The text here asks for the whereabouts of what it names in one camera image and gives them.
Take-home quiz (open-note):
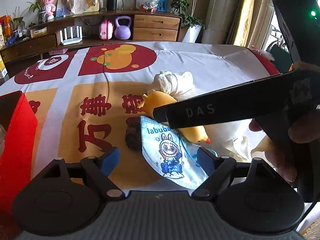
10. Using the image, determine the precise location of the blue picture book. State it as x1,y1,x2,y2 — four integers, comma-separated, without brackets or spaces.
55,0,70,18

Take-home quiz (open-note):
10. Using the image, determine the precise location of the white cloth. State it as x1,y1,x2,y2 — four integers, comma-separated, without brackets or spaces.
204,119,254,162

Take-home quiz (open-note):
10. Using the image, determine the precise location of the purple kettlebell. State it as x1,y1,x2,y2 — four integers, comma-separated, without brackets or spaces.
114,16,132,40

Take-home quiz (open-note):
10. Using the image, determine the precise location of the printed child face mask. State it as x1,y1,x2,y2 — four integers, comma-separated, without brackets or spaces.
139,116,209,189

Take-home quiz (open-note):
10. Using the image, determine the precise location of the cream knitted cloth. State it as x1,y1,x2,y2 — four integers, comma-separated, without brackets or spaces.
146,70,196,100

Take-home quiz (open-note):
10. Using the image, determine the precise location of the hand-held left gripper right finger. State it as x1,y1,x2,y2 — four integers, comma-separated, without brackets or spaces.
191,147,283,200

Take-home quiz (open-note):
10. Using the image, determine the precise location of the dark brown fuzzy ball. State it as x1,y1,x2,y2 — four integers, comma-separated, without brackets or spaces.
125,116,146,152

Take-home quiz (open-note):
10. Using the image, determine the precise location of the thin black cable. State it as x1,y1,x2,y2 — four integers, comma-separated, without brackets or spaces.
101,55,111,100

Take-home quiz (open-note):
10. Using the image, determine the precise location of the wooden TV cabinet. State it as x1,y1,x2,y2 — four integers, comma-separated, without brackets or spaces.
0,10,183,63

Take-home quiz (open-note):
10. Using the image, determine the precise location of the pink plush doll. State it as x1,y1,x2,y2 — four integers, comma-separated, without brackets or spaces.
40,0,57,20

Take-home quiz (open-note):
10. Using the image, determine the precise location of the tall grey cylinder unit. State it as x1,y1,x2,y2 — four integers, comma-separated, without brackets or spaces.
201,0,240,45

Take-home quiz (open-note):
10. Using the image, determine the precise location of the potted plant dark pot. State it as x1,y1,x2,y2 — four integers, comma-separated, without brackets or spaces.
26,0,48,23

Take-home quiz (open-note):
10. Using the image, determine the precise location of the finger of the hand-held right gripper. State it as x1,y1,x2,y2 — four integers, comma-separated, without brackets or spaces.
152,105,168,125

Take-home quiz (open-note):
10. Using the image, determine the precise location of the person's right hand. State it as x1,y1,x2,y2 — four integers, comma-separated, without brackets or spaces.
249,109,320,185

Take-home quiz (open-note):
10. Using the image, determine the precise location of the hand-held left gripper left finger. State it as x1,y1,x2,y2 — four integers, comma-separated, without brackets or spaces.
42,147,125,200

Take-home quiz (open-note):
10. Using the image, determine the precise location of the orange tall box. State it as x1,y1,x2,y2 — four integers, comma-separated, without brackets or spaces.
0,15,12,37

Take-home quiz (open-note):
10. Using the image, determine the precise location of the dark green bag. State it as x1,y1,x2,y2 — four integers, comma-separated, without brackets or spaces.
269,44,293,68

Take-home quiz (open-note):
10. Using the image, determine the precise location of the red tin box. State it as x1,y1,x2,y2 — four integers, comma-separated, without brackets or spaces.
0,91,38,230

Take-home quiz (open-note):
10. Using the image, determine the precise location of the yellow curtain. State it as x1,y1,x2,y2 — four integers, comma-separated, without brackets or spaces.
226,0,273,49

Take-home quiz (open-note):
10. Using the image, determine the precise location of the potted plant white pot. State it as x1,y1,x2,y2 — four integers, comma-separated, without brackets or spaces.
10,7,28,38

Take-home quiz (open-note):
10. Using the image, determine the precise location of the white planter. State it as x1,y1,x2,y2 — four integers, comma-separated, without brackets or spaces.
182,24,202,43

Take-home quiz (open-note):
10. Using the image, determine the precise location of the clear plastic bag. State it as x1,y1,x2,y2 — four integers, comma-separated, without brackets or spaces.
140,0,160,12

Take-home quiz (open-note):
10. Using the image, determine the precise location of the yellow carton box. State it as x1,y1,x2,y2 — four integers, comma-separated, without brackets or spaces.
0,55,8,78

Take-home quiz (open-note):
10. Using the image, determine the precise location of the white router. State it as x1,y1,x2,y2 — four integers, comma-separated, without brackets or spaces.
59,26,83,46

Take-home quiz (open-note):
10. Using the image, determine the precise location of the tall green potted plant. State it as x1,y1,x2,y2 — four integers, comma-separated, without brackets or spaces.
166,0,204,28

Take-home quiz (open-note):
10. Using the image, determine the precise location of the pink toy case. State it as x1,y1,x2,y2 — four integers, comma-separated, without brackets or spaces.
99,19,115,40

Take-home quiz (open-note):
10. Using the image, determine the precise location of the yellow rubber duck toy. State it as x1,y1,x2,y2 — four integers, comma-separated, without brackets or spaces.
141,91,210,144

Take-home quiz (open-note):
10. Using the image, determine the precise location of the light wooden drawer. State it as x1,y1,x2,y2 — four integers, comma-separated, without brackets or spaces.
132,28,179,42
134,14,181,30

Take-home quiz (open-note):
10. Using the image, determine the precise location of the printed tablecloth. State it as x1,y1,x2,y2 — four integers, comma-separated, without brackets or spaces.
0,41,320,198

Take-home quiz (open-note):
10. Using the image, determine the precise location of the small white box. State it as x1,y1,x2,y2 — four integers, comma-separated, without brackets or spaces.
30,27,48,38

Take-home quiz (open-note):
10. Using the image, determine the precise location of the dark wooden drawer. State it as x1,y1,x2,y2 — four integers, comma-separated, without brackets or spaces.
0,34,57,62

